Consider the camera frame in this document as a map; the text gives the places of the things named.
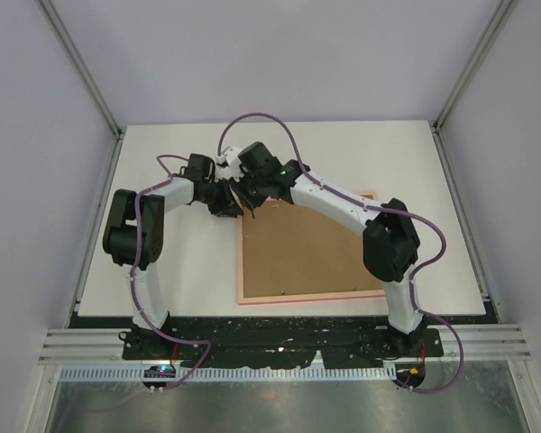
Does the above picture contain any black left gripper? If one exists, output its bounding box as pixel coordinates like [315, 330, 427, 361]
[198, 178, 243, 217]

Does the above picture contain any pink picture frame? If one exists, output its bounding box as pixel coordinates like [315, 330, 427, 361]
[234, 189, 387, 306]

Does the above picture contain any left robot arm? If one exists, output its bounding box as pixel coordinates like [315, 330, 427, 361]
[103, 153, 244, 359]

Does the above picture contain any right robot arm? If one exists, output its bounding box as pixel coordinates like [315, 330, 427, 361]
[217, 142, 426, 355]

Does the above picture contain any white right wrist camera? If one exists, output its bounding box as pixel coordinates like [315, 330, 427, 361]
[215, 147, 243, 181]

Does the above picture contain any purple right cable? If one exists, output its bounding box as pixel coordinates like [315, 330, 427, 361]
[218, 112, 465, 394]

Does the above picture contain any purple cable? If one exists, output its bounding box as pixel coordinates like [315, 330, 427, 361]
[128, 153, 213, 392]
[218, 112, 465, 394]

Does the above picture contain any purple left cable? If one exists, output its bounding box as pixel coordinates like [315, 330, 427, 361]
[128, 153, 213, 392]

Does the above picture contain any brown frame backing board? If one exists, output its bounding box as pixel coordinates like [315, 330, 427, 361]
[242, 193, 384, 297]

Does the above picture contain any slotted cable duct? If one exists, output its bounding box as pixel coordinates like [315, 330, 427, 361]
[59, 364, 396, 382]

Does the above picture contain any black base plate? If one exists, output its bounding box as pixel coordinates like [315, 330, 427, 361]
[118, 317, 445, 370]

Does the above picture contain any left aluminium frame post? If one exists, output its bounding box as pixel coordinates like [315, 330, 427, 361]
[35, 0, 122, 139]

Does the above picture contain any aluminium frame post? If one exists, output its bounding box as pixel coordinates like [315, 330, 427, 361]
[35, 0, 122, 139]
[431, 0, 518, 134]

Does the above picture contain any right aluminium frame post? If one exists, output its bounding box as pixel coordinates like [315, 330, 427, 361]
[431, 0, 518, 134]

